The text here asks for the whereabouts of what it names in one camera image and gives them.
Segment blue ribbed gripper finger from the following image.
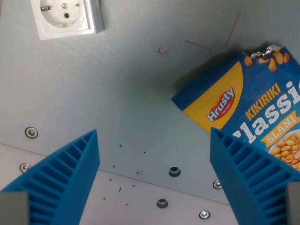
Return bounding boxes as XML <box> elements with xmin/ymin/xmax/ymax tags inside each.
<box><xmin>210</xmin><ymin>127</ymin><xmax>300</xmax><ymax>225</ymax></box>
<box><xmin>0</xmin><ymin>128</ymin><xmax>101</xmax><ymax>225</ymax></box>

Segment blue Hrusty peanut bag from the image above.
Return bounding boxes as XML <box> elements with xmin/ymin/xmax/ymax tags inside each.
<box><xmin>171</xmin><ymin>45</ymin><xmax>300</xmax><ymax>173</ymax></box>

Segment white wall power socket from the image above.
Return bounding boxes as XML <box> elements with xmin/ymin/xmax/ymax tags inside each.
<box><xmin>30</xmin><ymin>0</ymin><xmax>105</xmax><ymax>40</ymax></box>

